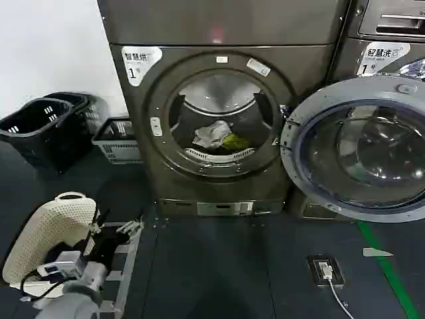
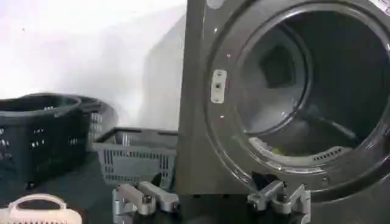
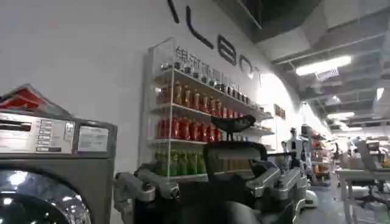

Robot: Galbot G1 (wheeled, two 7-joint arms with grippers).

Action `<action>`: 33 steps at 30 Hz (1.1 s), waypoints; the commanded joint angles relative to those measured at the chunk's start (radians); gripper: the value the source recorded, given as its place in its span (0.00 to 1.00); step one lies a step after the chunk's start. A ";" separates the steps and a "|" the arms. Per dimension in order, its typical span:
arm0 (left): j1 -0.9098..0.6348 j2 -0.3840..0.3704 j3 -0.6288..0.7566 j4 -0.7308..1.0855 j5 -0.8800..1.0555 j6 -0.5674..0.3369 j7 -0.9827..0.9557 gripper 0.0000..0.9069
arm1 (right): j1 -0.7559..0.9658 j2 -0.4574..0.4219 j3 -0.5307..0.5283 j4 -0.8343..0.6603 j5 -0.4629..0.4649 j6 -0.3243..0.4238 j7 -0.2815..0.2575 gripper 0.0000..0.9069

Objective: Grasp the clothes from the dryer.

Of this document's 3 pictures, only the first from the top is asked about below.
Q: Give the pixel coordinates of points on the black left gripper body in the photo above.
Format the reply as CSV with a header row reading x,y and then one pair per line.
x,y
103,245

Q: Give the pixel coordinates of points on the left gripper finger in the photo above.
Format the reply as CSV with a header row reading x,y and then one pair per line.
x,y
130,226
134,236

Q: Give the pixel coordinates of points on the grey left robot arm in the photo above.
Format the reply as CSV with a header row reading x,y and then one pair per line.
x,y
78,299

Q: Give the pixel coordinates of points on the dark clothes in basket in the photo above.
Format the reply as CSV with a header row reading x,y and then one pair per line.
x,y
61,250

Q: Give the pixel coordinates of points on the white perforated laundry basket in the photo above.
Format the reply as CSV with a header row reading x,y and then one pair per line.
x,y
43,226

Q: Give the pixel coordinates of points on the grey plastic crate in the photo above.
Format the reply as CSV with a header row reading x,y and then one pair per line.
x,y
116,146

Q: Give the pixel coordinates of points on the large black plastic basket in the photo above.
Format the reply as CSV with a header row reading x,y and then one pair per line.
x,y
36,133

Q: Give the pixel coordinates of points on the green garment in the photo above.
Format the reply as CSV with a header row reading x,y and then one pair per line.
x,y
235,142

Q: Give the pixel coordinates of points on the white plug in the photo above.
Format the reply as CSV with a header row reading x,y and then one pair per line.
x,y
324,270

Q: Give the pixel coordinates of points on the black floor socket box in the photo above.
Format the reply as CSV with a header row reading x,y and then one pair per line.
x,y
335,266

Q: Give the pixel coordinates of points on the grey dryer with round opening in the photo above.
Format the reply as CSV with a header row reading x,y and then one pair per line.
x,y
299,83

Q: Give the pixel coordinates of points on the round glass dryer door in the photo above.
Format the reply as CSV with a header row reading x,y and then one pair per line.
x,y
362,156

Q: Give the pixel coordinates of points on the green floor tape line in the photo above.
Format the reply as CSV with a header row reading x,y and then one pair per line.
x,y
385,266

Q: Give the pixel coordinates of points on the grey metal floor frame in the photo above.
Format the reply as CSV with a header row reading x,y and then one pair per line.
x,y
127,262

